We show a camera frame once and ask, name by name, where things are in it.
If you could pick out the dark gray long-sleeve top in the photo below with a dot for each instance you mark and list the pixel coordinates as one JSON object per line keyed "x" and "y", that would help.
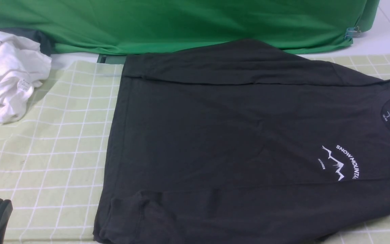
{"x": 243, "y": 143}

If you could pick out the light green checkered tablecloth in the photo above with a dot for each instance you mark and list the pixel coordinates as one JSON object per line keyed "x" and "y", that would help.
{"x": 52, "y": 160}

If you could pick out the crumpled white shirt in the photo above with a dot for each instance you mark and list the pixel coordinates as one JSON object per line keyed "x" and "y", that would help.
{"x": 22, "y": 68}

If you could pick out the green backdrop cloth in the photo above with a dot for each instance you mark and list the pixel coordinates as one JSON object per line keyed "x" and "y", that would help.
{"x": 120, "y": 27}

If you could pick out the blue binder clip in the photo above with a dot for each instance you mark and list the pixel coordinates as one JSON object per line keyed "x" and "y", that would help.
{"x": 353, "y": 32}

